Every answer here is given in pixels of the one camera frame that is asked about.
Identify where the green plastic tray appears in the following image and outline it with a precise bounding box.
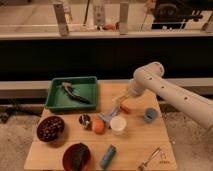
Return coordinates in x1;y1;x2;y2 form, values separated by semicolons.
45;76;98;112

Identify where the dark purple bowl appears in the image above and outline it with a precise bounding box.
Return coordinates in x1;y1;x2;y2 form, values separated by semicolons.
36;116;65;142

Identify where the red bowl with dark contents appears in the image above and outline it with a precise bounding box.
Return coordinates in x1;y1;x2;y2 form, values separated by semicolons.
62;143;91;171

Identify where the orange fruit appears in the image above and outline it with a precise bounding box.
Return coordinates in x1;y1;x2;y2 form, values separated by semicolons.
92;118;105;134

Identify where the white round cup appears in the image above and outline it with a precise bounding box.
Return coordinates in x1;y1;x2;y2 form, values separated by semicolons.
110;116;127;135

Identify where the small dark shiny ball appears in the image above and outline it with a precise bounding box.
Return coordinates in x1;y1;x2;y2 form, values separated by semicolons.
79;114;92;129

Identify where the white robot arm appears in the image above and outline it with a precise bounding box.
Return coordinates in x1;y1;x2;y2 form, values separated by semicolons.
128;62;213;130

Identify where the pale yellow banana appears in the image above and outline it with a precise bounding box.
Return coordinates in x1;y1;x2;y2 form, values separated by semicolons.
113;95;128;106

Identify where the dark tool in tray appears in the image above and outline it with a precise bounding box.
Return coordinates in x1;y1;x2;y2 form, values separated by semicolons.
61;82;90;104

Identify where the wooden table board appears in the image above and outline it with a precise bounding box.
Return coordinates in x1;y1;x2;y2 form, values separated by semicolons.
24;91;177;171

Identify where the orange carrot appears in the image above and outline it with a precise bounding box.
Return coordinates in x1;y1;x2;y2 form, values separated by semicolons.
120;104;131;114

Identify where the blue round cup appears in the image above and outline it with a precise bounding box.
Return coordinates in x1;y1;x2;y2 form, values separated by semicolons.
144;108;158;123

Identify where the light blue tool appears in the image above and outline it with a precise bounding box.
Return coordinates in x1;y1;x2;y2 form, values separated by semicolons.
99;106;119;126

